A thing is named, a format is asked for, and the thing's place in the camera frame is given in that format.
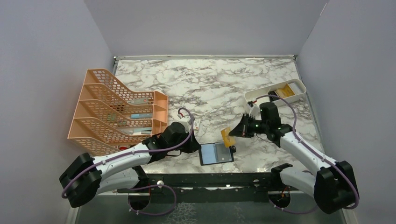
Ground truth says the orange file organizer rack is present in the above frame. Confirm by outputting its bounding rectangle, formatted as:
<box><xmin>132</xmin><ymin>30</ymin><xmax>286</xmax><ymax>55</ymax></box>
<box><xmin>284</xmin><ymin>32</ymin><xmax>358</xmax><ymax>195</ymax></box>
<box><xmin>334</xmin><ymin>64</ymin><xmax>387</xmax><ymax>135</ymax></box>
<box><xmin>68</xmin><ymin>69</ymin><xmax>169</xmax><ymax>155</ymax></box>

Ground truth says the black card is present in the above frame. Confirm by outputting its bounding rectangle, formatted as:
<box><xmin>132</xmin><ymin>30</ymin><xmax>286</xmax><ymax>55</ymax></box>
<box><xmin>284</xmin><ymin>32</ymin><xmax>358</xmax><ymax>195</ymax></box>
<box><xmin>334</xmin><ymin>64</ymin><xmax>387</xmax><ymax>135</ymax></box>
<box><xmin>215</xmin><ymin>143</ymin><xmax>232</xmax><ymax>162</ymax></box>
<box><xmin>268</xmin><ymin>91</ymin><xmax>279</xmax><ymax>102</ymax></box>

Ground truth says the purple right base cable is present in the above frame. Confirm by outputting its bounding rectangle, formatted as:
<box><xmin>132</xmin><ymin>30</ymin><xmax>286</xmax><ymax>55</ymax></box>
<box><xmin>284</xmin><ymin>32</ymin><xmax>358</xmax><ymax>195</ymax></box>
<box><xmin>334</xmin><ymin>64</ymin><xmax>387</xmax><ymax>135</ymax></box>
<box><xmin>268</xmin><ymin>197</ymin><xmax>321</xmax><ymax>215</ymax></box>

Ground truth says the stack of white cards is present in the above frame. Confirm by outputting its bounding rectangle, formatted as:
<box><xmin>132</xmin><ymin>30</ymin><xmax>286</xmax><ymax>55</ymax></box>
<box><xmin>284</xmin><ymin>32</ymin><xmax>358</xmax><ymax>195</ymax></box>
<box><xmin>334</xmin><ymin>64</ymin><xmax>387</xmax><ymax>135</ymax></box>
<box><xmin>288</xmin><ymin>82</ymin><xmax>303</xmax><ymax>95</ymax></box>

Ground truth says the grey box in rack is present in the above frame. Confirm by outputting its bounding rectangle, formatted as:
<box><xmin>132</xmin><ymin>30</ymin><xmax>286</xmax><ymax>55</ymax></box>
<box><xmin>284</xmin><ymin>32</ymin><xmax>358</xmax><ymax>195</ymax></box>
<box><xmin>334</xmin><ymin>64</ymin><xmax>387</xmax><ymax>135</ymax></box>
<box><xmin>127</xmin><ymin>98</ymin><xmax>150</xmax><ymax>105</ymax></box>

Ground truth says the black card holder wallet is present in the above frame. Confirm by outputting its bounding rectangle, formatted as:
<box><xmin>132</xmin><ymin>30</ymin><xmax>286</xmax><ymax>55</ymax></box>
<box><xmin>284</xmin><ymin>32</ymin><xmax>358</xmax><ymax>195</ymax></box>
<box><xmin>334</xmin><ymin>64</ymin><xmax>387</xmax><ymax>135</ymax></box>
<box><xmin>198</xmin><ymin>142</ymin><xmax>236</xmax><ymax>166</ymax></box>

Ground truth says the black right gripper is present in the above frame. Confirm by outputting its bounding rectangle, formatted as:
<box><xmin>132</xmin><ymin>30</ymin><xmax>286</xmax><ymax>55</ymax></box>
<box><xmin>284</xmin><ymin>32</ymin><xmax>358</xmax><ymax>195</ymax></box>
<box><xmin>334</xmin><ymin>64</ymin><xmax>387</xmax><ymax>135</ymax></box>
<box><xmin>229</xmin><ymin>113</ymin><xmax>269</xmax><ymax>138</ymax></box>

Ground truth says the white plastic tray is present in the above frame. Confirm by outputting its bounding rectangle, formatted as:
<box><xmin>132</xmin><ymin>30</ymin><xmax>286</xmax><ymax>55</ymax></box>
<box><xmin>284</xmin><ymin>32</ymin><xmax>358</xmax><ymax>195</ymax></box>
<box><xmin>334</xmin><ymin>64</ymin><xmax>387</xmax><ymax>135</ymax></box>
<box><xmin>244</xmin><ymin>79</ymin><xmax>307</xmax><ymax>106</ymax></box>

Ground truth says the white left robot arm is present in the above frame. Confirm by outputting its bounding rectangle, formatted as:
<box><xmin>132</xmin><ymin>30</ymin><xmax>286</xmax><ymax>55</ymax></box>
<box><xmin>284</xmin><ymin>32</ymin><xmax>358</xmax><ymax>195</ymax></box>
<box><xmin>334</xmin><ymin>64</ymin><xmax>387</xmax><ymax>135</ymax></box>
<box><xmin>59</xmin><ymin>122</ymin><xmax>201</xmax><ymax>208</ymax></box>

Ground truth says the black card in tray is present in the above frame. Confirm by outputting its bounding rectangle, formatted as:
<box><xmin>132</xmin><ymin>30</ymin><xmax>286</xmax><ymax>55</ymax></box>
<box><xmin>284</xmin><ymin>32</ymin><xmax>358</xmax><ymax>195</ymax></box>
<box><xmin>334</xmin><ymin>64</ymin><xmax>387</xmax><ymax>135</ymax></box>
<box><xmin>268</xmin><ymin>91</ymin><xmax>279</xmax><ymax>102</ymax></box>

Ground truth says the blue box in rack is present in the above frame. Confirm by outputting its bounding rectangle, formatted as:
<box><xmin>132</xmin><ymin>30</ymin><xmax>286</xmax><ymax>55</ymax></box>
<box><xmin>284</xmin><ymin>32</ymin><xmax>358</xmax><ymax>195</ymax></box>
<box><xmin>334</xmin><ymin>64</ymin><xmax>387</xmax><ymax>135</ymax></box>
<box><xmin>130</xmin><ymin>113</ymin><xmax>153</xmax><ymax>119</ymax></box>

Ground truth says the gold yellow card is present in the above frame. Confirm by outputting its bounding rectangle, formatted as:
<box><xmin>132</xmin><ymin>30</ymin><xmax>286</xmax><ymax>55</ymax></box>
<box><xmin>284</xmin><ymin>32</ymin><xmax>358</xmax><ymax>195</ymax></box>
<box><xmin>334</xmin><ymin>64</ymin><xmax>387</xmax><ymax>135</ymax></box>
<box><xmin>220</xmin><ymin>126</ymin><xmax>236</xmax><ymax>147</ymax></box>

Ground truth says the black mounting rail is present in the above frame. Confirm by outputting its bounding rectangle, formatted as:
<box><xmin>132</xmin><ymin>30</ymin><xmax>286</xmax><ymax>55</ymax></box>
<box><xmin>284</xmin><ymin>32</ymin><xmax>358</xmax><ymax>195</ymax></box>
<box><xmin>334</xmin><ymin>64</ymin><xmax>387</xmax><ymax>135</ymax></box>
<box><xmin>117</xmin><ymin>173</ymin><xmax>286</xmax><ymax>203</ymax></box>

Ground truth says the yellow card in tray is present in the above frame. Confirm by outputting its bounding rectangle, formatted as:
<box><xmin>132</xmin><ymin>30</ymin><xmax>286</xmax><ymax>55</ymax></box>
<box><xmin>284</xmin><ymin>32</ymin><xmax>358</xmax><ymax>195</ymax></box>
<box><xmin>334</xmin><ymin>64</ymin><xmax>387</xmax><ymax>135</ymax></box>
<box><xmin>275</xmin><ymin>84</ymin><xmax>295</xmax><ymax>98</ymax></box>

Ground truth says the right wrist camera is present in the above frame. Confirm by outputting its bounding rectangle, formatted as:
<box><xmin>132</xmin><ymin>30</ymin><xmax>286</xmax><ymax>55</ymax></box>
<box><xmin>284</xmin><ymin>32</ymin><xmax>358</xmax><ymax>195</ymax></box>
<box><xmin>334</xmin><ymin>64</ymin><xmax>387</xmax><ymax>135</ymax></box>
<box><xmin>246</xmin><ymin>104</ymin><xmax>260</xmax><ymax>117</ymax></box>

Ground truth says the small white box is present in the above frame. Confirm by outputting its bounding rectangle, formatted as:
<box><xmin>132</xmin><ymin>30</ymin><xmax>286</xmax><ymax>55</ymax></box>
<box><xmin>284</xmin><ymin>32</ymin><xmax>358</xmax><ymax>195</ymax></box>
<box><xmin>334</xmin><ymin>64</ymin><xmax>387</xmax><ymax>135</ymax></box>
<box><xmin>193</xmin><ymin>119</ymin><xmax>201</xmax><ymax>130</ymax></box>

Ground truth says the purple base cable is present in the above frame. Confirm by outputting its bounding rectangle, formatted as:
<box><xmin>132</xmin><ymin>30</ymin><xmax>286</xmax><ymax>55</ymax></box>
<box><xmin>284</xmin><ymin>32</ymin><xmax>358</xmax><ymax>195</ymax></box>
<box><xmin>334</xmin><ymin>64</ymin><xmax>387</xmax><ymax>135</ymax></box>
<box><xmin>127</xmin><ymin>184</ymin><xmax>177</xmax><ymax>216</ymax></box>
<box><xmin>268</xmin><ymin>197</ymin><xmax>321</xmax><ymax>215</ymax></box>

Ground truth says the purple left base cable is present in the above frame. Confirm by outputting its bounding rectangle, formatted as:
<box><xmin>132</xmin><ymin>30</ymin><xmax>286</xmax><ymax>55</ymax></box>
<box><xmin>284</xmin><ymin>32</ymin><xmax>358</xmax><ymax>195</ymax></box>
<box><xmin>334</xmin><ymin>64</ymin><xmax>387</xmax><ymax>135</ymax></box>
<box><xmin>127</xmin><ymin>184</ymin><xmax>177</xmax><ymax>216</ymax></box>

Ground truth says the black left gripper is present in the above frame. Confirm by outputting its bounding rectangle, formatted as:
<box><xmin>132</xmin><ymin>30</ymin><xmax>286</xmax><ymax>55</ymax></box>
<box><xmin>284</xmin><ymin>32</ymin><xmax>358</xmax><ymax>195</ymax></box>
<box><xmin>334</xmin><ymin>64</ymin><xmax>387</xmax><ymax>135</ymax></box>
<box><xmin>167</xmin><ymin>128</ymin><xmax>202</xmax><ymax>154</ymax></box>

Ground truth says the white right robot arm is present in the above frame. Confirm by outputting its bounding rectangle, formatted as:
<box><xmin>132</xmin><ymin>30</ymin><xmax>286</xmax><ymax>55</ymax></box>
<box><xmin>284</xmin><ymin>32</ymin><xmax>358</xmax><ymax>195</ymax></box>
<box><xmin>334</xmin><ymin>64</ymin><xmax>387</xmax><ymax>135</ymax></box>
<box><xmin>228</xmin><ymin>102</ymin><xmax>360</xmax><ymax>214</ymax></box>

